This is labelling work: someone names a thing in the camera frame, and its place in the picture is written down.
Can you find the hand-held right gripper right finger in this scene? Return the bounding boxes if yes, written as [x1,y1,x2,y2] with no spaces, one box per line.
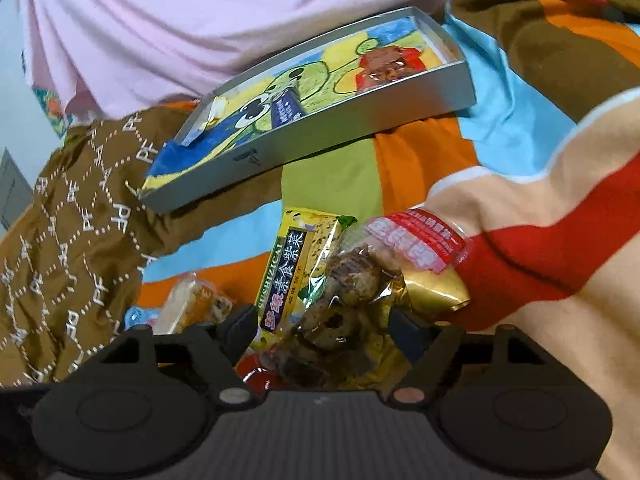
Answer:
[385,307,540,407]

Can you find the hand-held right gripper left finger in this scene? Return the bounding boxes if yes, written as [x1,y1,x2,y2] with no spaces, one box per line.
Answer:
[97,304,261,407]

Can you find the clear gold cookie packet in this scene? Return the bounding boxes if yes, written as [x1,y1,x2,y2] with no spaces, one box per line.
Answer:
[325,210,473,318]
[277,300,406,391]

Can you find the yellow seaweed cracker packet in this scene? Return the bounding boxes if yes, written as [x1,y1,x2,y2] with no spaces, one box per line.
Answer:
[250,207,358,356]

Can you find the grey box with colourful drawing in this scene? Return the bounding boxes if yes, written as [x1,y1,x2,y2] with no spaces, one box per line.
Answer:
[137,6,477,215]

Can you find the red snack packet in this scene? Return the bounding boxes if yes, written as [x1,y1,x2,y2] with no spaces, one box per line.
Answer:
[356,46,428,93]

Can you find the small red packet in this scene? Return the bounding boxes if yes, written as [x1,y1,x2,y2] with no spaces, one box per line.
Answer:
[236,352,281,391]

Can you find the colourful striped blanket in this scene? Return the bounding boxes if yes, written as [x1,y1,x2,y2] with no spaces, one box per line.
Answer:
[122,0,640,466]

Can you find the brown patterned cloth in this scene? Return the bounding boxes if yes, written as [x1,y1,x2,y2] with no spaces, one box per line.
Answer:
[0,105,286,391]

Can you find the small white yellow snack packet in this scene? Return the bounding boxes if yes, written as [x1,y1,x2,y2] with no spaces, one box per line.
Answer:
[180,95,228,147]

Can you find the grey door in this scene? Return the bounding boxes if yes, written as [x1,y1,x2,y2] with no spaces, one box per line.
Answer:
[0,149,35,233]

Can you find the pink cloth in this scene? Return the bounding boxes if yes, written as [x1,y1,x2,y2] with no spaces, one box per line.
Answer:
[20,0,501,121]

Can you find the colourful wall poster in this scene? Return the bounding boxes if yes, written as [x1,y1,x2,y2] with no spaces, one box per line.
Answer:
[22,50,71,141]

